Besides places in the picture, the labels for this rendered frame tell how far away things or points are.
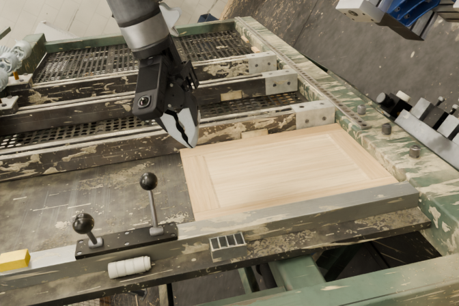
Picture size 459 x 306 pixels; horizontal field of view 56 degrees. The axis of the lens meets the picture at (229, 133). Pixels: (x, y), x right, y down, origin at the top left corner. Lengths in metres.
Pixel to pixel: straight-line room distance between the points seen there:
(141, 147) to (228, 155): 0.25
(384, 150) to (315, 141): 0.21
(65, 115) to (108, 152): 0.37
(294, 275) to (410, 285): 0.23
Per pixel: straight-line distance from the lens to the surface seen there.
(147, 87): 0.72
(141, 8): 0.72
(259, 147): 1.23
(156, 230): 0.90
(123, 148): 1.26
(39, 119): 1.61
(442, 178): 1.08
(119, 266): 0.89
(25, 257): 0.94
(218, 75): 1.83
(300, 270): 0.92
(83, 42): 2.65
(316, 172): 1.11
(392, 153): 1.15
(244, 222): 0.91
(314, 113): 1.33
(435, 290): 0.81
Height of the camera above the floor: 1.66
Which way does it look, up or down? 23 degrees down
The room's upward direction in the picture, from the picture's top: 65 degrees counter-clockwise
